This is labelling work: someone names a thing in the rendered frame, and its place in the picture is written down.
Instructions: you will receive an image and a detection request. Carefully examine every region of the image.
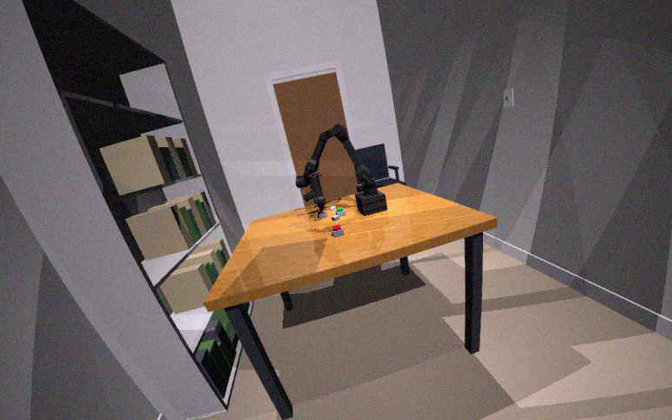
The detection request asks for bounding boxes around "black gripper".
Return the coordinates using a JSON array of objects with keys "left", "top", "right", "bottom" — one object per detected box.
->
[{"left": 311, "top": 185, "right": 326, "bottom": 212}]

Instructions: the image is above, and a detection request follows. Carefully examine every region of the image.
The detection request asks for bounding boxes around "red button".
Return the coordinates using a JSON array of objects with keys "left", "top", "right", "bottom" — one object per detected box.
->
[{"left": 331, "top": 224, "right": 344, "bottom": 237}]

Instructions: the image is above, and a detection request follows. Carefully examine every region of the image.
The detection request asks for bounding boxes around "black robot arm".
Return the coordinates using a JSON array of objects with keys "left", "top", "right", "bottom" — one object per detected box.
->
[{"left": 296, "top": 124, "right": 379, "bottom": 202}]

